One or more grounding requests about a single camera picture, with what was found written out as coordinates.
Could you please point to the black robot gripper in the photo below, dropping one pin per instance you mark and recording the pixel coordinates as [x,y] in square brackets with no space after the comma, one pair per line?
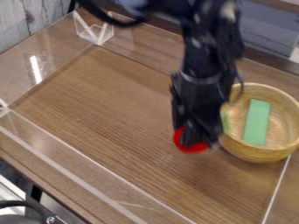
[198,97]

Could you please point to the red plush tomato toy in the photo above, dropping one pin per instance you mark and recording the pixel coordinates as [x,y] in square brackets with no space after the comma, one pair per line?
[196,148]

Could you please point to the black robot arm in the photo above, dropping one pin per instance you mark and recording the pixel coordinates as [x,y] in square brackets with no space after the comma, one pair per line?
[210,24]

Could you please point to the green rectangular block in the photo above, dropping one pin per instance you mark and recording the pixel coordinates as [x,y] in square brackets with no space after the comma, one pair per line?
[257,122]

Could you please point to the wooden bowl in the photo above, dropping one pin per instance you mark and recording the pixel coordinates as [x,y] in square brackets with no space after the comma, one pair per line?
[282,138]

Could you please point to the black table leg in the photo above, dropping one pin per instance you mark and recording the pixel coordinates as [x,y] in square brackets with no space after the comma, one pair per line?
[34,193]

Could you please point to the clear acrylic corner bracket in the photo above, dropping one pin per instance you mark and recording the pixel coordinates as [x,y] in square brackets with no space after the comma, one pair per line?
[96,34]

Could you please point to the clear acrylic barrier wall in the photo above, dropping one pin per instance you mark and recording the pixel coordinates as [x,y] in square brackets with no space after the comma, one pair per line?
[86,130]

